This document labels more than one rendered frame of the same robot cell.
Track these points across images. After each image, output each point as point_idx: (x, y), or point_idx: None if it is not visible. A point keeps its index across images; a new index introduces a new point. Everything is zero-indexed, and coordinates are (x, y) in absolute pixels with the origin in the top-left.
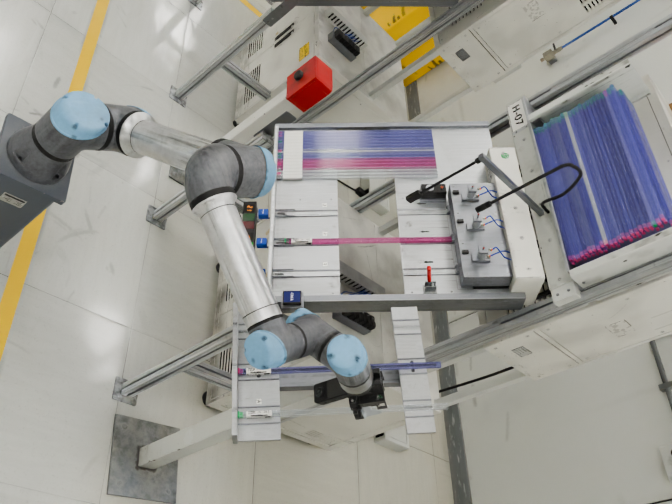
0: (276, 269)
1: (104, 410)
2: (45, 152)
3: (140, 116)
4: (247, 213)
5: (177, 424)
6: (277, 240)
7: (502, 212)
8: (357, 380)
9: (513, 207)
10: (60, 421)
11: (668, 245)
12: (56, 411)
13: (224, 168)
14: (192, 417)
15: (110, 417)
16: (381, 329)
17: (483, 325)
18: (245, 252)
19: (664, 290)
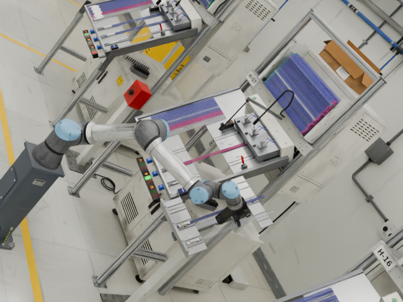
0: (168, 182)
1: (94, 293)
2: (55, 151)
3: (92, 123)
4: (140, 163)
5: (130, 293)
6: (162, 169)
7: (264, 123)
8: (237, 200)
9: (267, 119)
10: (77, 301)
11: (340, 111)
12: (73, 297)
13: (153, 128)
14: (135, 289)
15: (98, 295)
16: (219, 207)
17: (273, 178)
18: (176, 159)
19: (346, 134)
